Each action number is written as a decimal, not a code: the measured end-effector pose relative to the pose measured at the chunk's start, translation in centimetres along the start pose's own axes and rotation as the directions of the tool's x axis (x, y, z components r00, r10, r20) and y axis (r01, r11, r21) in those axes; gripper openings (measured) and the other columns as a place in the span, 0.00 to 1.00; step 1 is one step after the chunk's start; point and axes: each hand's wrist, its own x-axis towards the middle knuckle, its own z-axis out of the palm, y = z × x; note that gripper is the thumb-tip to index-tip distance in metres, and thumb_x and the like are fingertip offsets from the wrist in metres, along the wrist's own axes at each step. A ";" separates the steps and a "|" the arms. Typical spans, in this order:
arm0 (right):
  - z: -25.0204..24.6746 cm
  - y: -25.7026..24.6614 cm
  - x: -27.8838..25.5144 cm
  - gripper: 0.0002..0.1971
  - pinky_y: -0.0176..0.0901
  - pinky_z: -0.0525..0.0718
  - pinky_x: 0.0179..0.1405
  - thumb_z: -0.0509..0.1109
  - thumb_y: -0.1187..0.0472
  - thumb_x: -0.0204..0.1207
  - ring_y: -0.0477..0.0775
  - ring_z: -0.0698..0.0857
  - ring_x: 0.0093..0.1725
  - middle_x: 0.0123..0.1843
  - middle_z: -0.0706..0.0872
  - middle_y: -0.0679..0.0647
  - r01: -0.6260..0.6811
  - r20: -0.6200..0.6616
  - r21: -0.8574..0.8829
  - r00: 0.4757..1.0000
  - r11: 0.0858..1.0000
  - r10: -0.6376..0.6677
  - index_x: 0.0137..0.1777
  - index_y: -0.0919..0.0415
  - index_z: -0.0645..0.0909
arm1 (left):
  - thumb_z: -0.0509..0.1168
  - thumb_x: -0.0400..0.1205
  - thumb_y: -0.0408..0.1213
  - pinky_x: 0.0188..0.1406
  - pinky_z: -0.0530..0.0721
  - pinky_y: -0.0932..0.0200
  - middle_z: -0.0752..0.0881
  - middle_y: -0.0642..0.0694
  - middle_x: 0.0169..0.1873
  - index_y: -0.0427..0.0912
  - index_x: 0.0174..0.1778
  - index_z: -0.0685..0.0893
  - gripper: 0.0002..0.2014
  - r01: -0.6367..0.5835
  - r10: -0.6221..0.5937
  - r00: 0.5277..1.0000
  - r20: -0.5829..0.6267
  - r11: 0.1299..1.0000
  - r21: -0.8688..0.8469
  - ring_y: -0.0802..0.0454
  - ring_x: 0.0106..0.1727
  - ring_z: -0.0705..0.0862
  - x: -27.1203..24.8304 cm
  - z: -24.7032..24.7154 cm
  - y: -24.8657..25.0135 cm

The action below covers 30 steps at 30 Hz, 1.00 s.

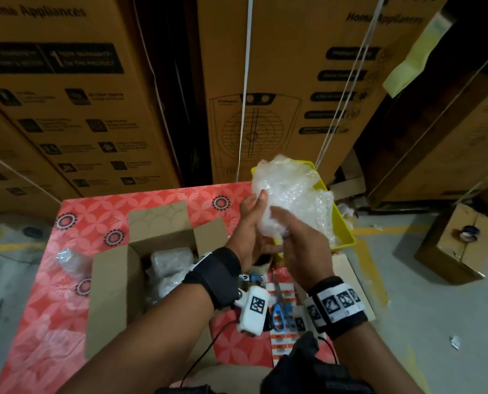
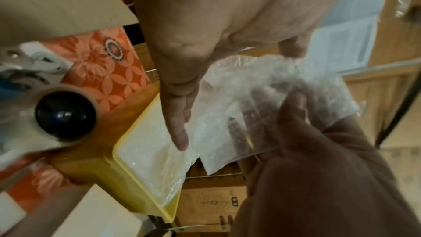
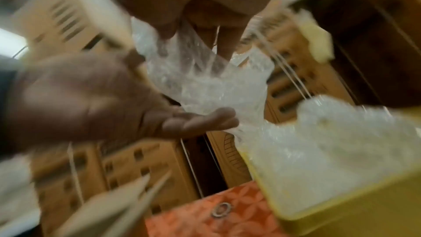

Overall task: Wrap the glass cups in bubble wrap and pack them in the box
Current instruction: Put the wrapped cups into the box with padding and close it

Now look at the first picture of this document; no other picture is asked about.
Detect person's right hand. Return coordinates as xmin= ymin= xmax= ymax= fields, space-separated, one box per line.
xmin=270 ymin=206 xmax=335 ymax=294

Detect person's left hand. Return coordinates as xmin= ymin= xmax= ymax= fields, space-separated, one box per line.
xmin=225 ymin=191 xmax=278 ymax=271

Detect small cardboard box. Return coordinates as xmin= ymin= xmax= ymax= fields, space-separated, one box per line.
xmin=84 ymin=201 xmax=230 ymax=362

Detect person's right forearm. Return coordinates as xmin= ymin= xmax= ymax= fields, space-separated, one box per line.
xmin=333 ymin=320 xmax=426 ymax=394

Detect person's left forearm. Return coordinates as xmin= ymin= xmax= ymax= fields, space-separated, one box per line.
xmin=59 ymin=283 xmax=216 ymax=394

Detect flat brown cardboard box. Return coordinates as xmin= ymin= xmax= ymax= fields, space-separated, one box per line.
xmin=330 ymin=252 xmax=377 ymax=323

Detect person's dark clothing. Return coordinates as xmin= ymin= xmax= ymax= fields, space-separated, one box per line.
xmin=157 ymin=332 xmax=377 ymax=394

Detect clear drinking glass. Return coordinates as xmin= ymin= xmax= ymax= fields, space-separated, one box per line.
xmin=55 ymin=247 xmax=93 ymax=281

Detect stack of Crompton cartons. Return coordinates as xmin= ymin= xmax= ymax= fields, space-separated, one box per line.
xmin=0 ymin=0 xmax=488 ymax=214

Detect yellow plastic bin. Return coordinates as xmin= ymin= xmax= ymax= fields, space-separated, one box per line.
xmin=251 ymin=158 xmax=357 ymax=253

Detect black wristband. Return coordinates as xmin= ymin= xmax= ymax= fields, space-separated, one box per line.
xmin=182 ymin=246 xmax=243 ymax=311
xmin=303 ymin=276 xmax=370 ymax=340

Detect packaged blue scissors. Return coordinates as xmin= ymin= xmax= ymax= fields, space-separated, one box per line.
xmin=267 ymin=270 xmax=312 ymax=366

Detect small brown floor carton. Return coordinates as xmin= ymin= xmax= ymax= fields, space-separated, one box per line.
xmin=415 ymin=202 xmax=488 ymax=286

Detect tape roll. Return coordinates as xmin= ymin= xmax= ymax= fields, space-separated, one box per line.
xmin=459 ymin=225 xmax=481 ymax=244

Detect orange floral tablecloth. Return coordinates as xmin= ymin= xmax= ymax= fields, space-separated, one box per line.
xmin=0 ymin=180 xmax=352 ymax=394

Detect pale yellow paper slip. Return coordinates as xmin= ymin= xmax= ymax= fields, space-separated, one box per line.
xmin=382 ymin=12 xmax=456 ymax=99

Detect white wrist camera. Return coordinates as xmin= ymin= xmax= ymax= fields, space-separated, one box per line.
xmin=289 ymin=303 xmax=319 ymax=338
xmin=234 ymin=283 xmax=268 ymax=337

